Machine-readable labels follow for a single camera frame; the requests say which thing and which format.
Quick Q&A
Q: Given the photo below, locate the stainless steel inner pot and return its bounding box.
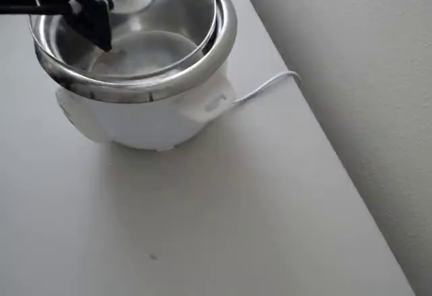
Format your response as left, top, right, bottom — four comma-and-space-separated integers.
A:
28, 0, 237, 103

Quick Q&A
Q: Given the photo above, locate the white power cord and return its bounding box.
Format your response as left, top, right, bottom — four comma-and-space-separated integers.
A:
232, 70, 303, 105

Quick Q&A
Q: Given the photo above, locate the white rice cooker body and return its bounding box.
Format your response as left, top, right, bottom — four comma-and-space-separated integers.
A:
28, 0, 237, 151

